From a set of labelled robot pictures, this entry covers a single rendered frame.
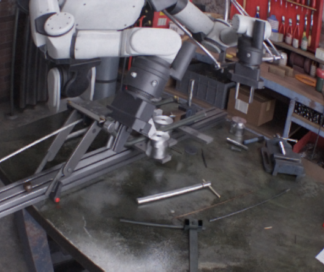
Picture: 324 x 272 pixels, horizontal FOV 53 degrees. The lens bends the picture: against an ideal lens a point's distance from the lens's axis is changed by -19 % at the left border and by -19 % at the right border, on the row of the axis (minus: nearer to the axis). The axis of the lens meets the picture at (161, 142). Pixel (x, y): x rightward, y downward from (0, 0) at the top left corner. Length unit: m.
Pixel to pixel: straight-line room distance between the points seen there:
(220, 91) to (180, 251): 1.90
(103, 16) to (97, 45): 0.28
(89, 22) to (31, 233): 0.67
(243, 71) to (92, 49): 0.51
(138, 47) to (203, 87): 1.82
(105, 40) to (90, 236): 0.42
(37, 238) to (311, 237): 0.82
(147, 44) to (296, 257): 0.56
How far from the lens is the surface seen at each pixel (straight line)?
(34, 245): 1.18
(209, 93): 2.58
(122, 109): 0.83
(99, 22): 1.11
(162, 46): 0.80
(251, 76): 1.15
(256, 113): 2.41
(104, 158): 0.92
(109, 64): 2.86
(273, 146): 1.18
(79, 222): 0.76
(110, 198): 0.83
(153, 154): 0.91
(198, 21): 1.29
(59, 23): 0.85
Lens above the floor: 1.37
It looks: 27 degrees down
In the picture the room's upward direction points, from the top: 8 degrees clockwise
